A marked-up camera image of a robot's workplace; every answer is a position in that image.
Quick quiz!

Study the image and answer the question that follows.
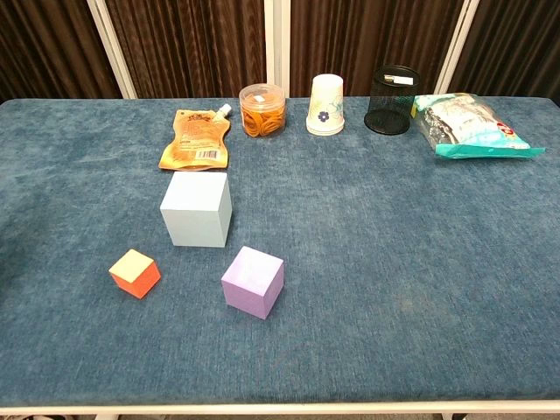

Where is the orange yellow small cube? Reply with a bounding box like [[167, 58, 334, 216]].
[[108, 248, 162, 300]]

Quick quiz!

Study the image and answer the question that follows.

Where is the white table frame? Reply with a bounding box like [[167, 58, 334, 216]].
[[0, 401, 560, 420]]

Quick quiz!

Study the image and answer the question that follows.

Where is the white partition post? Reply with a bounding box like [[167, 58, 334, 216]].
[[86, 0, 139, 100], [263, 0, 292, 99], [432, 0, 481, 95]]

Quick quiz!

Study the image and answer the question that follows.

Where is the light blue cube box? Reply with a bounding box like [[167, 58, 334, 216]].
[[159, 171, 233, 249]]

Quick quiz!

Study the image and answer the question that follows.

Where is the black mesh pen holder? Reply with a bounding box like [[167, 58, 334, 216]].
[[363, 65, 420, 135]]

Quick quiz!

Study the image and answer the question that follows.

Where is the brown pleated curtain panel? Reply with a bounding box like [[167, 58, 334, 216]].
[[449, 0, 560, 99], [0, 0, 123, 104], [104, 0, 268, 100], [290, 0, 466, 98]]

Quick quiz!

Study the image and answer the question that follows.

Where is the blue table cloth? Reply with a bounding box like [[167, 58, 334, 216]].
[[0, 96, 560, 406]]

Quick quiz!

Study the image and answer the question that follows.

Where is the orange spout pouch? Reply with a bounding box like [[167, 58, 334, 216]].
[[157, 103, 232, 171]]

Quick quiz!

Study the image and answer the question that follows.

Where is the clear jar of rubber bands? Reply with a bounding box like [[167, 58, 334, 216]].
[[238, 81, 287, 138]]

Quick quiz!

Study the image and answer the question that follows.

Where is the purple cube block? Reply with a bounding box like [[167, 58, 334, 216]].
[[220, 245, 285, 320]]

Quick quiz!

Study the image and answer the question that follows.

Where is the teal clear plastic snack bag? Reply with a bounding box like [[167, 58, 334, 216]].
[[412, 92, 546, 161]]

